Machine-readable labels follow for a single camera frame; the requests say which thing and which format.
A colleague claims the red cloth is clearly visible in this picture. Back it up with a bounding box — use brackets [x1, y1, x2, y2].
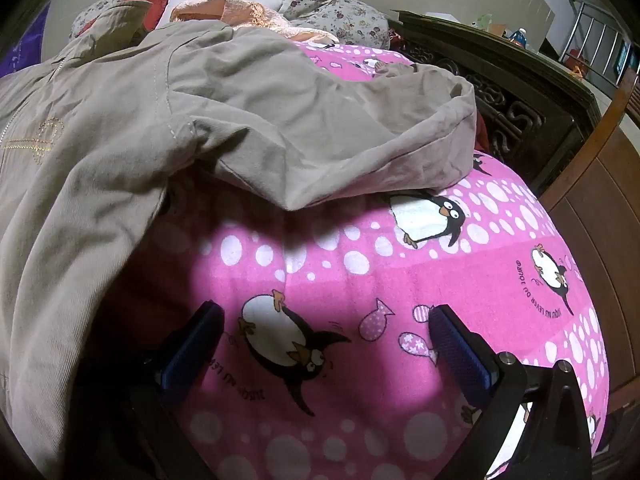
[474, 110, 492, 152]

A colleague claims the pink penguin print blanket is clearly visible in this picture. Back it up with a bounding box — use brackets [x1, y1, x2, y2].
[95, 42, 609, 480]

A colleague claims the metal railing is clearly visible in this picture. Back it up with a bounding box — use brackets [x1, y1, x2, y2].
[556, 0, 640, 92]

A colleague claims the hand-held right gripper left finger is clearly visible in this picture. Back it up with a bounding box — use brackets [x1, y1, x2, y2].
[120, 301, 226, 480]

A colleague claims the khaki jacket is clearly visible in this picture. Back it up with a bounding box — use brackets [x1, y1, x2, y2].
[0, 7, 477, 461]

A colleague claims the purple bag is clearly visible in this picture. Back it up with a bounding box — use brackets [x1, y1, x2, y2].
[0, 4, 51, 77]

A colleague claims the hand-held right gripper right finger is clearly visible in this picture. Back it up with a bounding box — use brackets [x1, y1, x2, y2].
[430, 304, 594, 480]

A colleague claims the dark carved wooden cabinet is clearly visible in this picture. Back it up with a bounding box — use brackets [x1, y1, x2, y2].
[390, 10, 602, 196]

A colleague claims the red heart cushion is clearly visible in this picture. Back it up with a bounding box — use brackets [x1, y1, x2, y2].
[82, 0, 173, 36]

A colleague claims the orange fringed cloth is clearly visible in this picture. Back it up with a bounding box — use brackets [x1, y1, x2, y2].
[170, 0, 341, 46]

